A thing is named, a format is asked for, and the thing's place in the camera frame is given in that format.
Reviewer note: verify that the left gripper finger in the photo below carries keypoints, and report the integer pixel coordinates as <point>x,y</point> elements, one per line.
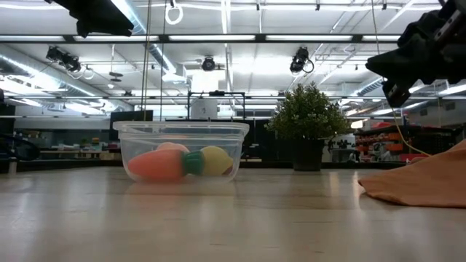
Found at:
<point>109,23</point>

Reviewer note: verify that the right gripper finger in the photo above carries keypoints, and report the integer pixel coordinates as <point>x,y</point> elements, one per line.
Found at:
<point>407,65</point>
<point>397,94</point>

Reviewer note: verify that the orange toy carrot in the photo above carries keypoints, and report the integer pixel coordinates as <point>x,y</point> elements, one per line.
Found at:
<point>156,165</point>

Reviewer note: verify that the yellow toy lemon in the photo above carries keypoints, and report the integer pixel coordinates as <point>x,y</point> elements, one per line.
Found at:
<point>215,160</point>

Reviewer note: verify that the clear plastic tupperware container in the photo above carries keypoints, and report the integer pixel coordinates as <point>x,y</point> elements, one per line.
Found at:
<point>145,138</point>

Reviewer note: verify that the shelf with orange bins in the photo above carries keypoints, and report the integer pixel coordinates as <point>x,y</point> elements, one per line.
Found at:
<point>393,137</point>

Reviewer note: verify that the potted green bush plant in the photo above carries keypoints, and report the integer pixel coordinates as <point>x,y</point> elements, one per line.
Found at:
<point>306,113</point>

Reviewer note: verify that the tan cloth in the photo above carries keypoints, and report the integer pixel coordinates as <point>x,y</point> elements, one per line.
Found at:
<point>429,182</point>

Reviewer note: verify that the black monitor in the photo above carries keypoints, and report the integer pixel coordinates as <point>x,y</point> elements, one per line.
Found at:
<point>131,115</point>

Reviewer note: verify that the white box device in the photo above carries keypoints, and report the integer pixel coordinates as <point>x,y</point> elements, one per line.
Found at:
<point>204,109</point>

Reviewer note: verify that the cluttered background workbench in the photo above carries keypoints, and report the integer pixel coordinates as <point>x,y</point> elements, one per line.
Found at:
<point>73,154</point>

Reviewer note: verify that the black overhead frame beam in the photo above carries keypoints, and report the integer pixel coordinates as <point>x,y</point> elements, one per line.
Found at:
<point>164,38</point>

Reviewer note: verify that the black ceiling camera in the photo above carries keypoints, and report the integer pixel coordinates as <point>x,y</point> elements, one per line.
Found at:
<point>63,58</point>
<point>208,64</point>
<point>299,60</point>

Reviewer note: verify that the silver ceiling air duct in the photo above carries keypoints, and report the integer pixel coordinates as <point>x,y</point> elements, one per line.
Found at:
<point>160,54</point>

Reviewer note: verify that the black metal frame stand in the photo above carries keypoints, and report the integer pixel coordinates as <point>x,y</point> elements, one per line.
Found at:
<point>216,93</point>

